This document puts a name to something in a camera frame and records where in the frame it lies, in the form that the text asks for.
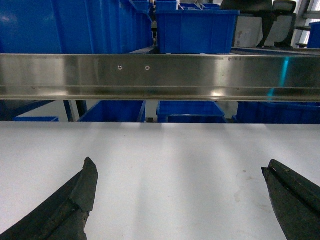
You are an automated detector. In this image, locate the blue bin lower centre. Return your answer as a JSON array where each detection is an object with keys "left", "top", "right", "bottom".
[{"left": 156, "top": 101, "right": 228, "bottom": 124}]

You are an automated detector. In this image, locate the blue bin upper centre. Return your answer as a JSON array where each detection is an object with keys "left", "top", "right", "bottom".
[{"left": 156, "top": 10, "right": 240, "bottom": 54}]

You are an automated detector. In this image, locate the blue bin lower left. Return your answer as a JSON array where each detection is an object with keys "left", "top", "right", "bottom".
[{"left": 78, "top": 100, "right": 146, "bottom": 123}]

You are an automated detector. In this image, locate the blue bin upper right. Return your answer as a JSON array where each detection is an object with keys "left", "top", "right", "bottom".
[{"left": 307, "top": 22, "right": 320, "bottom": 49}]

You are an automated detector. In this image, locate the black office chair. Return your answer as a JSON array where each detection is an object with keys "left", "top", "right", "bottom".
[{"left": 220, "top": 0, "right": 297, "bottom": 48}]

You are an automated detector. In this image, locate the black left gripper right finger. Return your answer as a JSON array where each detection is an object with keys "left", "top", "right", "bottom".
[{"left": 261, "top": 159, "right": 320, "bottom": 240}]

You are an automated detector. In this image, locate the stainless steel rail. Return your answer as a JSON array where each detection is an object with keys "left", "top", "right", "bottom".
[{"left": 0, "top": 54, "right": 320, "bottom": 102}]

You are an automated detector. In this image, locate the large blue bin upper left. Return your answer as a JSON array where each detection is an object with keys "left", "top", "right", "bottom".
[{"left": 0, "top": 0, "right": 153, "bottom": 54}]

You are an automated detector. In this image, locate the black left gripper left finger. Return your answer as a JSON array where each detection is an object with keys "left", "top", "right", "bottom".
[{"left": 0, "top": 157, "right": 98, "bottom": 240}]

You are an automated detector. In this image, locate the blue bin lower right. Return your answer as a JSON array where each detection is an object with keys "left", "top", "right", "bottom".
[{"left": 232, "top": 101, "right": 320, "bottom": 125}]

